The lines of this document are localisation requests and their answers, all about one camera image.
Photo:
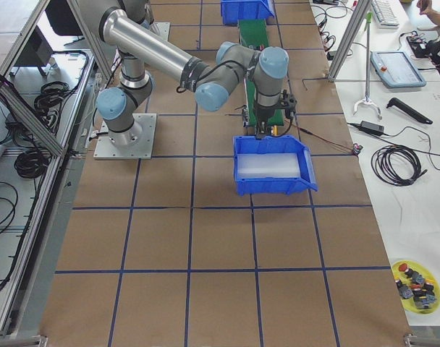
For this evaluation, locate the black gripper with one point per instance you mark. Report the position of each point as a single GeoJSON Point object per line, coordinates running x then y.
{"type": "Point", "coordinates": [264, 114]}

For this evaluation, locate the green conveyor belt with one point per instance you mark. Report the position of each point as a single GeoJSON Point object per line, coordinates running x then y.
{"type": "Point", "coordinates": [269, 66]}

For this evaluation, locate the teach pendant tablet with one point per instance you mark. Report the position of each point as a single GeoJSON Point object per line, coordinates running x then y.
{"type": "Point", "coordinates": [396, 69]}

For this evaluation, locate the black handle tool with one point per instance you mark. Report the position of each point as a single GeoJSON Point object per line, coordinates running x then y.
{"type": "Point", "coordinates": [410, 111]}

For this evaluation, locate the aluminium frame post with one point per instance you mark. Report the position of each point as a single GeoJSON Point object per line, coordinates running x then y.
{"type": "Point", "coordinates": [348, 37]}

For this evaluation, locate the blue bin right side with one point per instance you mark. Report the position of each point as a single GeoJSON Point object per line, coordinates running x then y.
{"type": "Point", "coordinates": [285, 144]}

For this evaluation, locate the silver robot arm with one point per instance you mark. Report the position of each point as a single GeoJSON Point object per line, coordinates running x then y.
{"type": "Point", "coordinates": [127, 26]}

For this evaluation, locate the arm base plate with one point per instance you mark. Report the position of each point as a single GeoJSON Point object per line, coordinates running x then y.
{"type": "Point", "coordinates": [160, 31]}
{"type": "Point", "coordinates": [132, 144]}

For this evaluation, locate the reacher grabber tool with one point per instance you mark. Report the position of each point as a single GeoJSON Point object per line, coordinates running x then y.
{"type": "Point", "coordinates": [366, 100]}

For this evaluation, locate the black device on desk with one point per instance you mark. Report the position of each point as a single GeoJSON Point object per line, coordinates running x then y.
{"type": "Point", "coordinates": [419, 46]}

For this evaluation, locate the yellow plate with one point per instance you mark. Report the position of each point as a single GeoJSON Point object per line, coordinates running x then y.
{"type": "Point", "coordinates": [426, 273]}

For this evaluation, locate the white foam pad right bin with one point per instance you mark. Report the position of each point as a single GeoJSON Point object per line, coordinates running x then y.
{"type": "Point", "coordinates": [268, 165]}

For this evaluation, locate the white keyboard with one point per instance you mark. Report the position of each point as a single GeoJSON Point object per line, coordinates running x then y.
{"type": "Point", "coordinates": [385, 17]}

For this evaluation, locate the black power adapter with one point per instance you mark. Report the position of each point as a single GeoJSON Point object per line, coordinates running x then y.
{"type": "Point", "coordinates": [371, 128]}

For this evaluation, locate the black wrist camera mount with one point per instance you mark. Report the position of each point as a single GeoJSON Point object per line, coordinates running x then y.
{"type": "Point", "coordinates": [288, 103]}

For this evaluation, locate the pile of spare buttons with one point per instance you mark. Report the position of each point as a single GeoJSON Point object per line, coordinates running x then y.
{"type": "Point", "coordinates": [416, 292]}

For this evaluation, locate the person hand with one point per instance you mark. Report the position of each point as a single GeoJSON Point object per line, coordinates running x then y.
{"type": "Point", "coordinates": [425, 6]}

